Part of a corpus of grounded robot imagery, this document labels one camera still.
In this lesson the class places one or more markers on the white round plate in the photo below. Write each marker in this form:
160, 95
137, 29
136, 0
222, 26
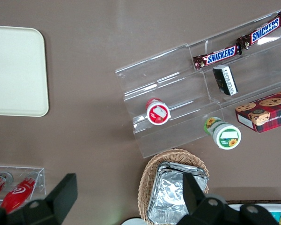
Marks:
133, 221

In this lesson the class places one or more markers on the cream plastic tray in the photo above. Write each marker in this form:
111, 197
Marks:
16, 70

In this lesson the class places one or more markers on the teal snack packet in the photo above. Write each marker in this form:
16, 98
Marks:
275, 216

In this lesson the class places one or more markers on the foil-wrapped sandwich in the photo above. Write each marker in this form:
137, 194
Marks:
168, 194
178, 167

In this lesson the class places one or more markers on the clear acrylic tiered shelf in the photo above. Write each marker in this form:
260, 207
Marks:
178, 93

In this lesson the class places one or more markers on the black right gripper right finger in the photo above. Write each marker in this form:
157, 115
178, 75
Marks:
193, 197

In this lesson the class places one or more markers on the small black white-sided box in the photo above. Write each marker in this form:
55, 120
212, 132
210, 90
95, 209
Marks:
226, 79

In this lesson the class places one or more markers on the white bin with dark rim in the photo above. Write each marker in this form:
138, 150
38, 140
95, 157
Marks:
234, 205

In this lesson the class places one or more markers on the red-lidded yogurt cup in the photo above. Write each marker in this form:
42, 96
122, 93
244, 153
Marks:
158, 112

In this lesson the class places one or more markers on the Snickers chocolate bar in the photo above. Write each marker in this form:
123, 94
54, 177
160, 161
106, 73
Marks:
263, 31
219, 56

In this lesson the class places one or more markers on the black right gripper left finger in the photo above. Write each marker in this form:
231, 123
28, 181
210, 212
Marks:
61, 197

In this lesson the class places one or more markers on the clear acrylic bottle box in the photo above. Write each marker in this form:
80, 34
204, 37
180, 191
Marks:
38, 178

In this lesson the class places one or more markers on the red tartan cookie box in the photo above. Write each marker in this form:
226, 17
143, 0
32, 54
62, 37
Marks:
267, 112

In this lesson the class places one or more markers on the woven wicker basket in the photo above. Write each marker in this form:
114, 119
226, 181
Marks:
150, 178

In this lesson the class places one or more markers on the green sunflower-print cup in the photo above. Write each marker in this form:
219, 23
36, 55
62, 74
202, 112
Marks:
224, 134

